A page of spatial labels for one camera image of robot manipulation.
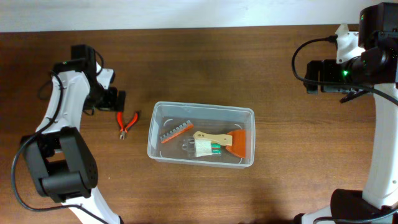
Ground orange handled cutting pliers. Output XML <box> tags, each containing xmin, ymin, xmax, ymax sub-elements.
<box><xmin>116</xmin><ymin>111</ymin><xmax>139</xmax><ymax>140</ymax></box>

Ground orange socket bit rail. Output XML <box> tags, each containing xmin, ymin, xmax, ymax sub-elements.
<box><xmin>160</xmin><ymin>120</ymin><xmax>194</xmax><ymax>144</ymax></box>

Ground clear case of screwdrivers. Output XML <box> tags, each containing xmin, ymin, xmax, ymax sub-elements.
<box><xmin>182</xmin><ymin>138</ymin><xmax>221</xmax><ymax>157</ymax></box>

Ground orange scraper with wooden handle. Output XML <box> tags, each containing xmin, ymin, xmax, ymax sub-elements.
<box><xmin>193</xmin><ymin>129</ymin><xmax>246</xmax><ymax>159</ymax></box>

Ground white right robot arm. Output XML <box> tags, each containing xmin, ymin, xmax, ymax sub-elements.
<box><xmin>291</xmin><ymin>2</ymin><xmax>397</xmax><ymax>224</ymax></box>

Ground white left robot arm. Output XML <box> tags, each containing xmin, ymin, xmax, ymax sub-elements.
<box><xmin>17</xmin><ymin>44</ymin><xmax>126</xmax><ymax>223</ymax></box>

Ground clear plastic container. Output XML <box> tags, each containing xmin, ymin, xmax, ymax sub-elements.
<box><xmin>147</xmin><ymin>101</ymin><xmax>256</xmax><ymax>169</ymax></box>

